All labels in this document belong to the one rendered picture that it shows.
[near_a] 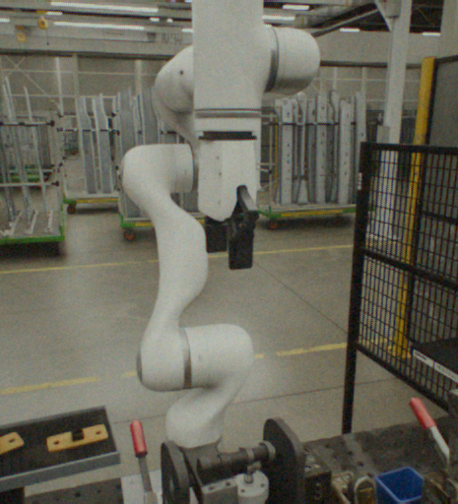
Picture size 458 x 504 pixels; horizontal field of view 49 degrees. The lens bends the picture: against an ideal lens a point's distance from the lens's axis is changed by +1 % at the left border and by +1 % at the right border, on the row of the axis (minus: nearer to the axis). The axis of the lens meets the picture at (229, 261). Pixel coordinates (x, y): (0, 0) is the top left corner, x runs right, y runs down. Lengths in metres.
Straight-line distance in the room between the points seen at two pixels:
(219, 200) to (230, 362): 0.44
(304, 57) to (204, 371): 0.59
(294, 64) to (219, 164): 0.15
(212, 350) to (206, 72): 0.54
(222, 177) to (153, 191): 0.41
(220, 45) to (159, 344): 0.55
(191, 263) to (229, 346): 0.18
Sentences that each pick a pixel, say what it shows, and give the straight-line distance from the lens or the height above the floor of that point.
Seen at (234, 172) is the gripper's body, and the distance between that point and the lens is 0.61.
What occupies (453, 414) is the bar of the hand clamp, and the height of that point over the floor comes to 1.18.
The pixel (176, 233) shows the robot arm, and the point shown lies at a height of 1.41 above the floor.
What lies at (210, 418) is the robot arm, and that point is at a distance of 1.03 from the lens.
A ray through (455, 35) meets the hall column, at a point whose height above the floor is 2.76.
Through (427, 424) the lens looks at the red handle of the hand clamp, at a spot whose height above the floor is 1.12.
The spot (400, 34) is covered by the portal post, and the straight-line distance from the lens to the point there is 7.52.
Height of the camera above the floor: 1.62
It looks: 15 degrees down
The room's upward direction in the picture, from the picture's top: straight up
